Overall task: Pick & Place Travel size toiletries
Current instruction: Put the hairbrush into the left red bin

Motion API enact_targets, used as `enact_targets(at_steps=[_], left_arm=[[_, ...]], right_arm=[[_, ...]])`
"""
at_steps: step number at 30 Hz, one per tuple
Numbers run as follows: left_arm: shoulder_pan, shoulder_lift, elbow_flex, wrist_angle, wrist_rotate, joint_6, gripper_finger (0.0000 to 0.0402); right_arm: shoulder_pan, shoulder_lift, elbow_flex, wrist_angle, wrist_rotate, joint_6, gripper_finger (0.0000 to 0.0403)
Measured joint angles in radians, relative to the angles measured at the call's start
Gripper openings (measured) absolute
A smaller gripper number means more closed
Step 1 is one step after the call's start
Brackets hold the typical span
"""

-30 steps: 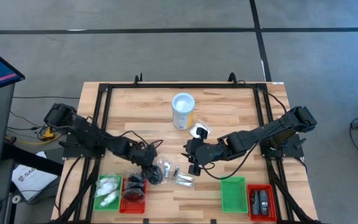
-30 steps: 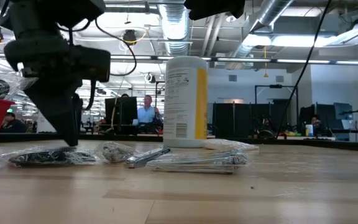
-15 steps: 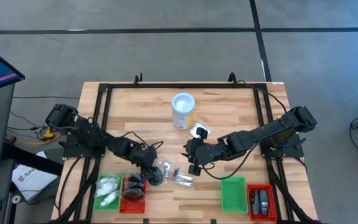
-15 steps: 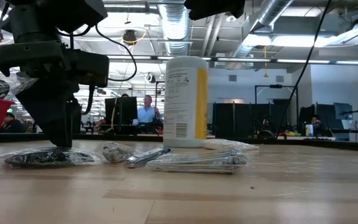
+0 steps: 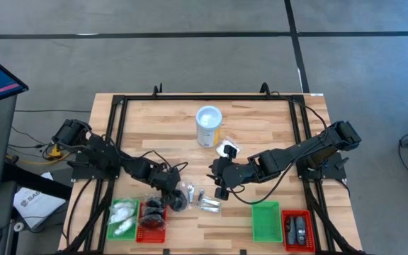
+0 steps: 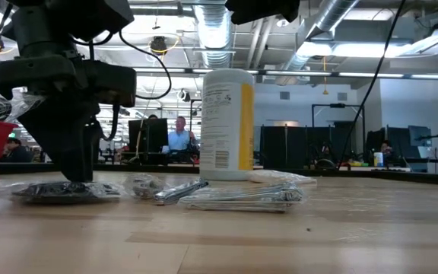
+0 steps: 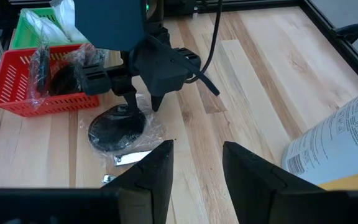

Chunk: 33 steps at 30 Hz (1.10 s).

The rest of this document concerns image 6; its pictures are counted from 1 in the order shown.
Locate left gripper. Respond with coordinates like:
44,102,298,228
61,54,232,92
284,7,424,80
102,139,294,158
0,56,102,182

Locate black monitor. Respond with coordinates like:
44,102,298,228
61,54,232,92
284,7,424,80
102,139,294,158
128,117,170,154

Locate ceiling light panel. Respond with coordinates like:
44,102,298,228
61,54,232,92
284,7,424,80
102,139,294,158
297,40,414,59

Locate black ceiling hung device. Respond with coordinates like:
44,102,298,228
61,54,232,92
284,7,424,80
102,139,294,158
149,35,170,56

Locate white wipes canister yellow label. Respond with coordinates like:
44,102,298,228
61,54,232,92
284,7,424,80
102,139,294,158
198,68,256,182

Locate black partition panels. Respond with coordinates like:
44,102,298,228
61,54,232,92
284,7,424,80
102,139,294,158
259,121,364,170

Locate bagged white cotton swabs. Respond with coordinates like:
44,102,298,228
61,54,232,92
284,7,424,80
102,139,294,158
247,169,318,187

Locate grey monitor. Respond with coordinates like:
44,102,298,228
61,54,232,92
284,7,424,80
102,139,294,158
408,125,433,148

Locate silver round air duct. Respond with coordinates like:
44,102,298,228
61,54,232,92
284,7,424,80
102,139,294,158
275,0,360,83
194,0,237,69

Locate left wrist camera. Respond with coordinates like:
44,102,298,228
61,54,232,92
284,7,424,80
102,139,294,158
84,59,138,109

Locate yellow hanging cord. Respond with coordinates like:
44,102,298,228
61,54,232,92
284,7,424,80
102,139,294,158
321,56,329,96

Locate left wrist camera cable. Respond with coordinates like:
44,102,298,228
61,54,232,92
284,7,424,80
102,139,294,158
118,29,173,100

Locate right arm power cable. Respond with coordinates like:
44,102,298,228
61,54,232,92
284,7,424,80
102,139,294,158
336,0,408,171

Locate black stand frame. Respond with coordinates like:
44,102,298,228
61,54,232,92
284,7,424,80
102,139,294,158
311,102,367,168

